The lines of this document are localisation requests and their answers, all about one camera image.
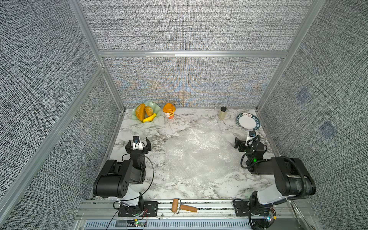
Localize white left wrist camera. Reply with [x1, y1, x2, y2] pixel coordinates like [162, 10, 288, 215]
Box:
[132, 136, 145, 150]

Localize small bottle with black cap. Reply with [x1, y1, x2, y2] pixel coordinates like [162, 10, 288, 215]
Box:
[218, 106, 227, 120]

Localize yellow banana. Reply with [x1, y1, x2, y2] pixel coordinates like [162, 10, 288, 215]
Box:
[142, 113, 157, 123]

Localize small brown croissant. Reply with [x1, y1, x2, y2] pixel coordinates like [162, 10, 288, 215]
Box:
[145, 106, 154, 117]

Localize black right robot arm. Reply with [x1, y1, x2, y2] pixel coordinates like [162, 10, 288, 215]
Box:
[234, 135, 316, 216]

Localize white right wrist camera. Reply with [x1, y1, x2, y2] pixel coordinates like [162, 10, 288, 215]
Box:
[246, 131, 257, 146]

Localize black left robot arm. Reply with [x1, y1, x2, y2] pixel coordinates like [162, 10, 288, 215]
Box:
[93, 136, 153, 218]

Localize large orange bread loaf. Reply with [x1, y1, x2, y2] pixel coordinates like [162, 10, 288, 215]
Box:
[135, 103, 146, 121]

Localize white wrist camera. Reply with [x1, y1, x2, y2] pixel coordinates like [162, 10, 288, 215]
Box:
[132, 136, 145, 150]
[246, 131, 257, 146]

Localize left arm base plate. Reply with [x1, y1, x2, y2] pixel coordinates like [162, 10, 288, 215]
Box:
[118, 201, 159, 218]

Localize orange lidded snack cup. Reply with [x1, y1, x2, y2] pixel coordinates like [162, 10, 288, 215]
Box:
[163, 103, 176, 119]

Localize wooden roller tool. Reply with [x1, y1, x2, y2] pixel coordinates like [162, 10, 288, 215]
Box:
[171, 198, 198, 214]

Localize green leaf-shaped bowl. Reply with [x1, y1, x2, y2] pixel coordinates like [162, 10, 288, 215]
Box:
[132, 102, 161, 123]

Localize aluminium front rail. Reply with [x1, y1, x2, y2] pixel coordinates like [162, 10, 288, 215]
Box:
[72, 199, 323, 230]

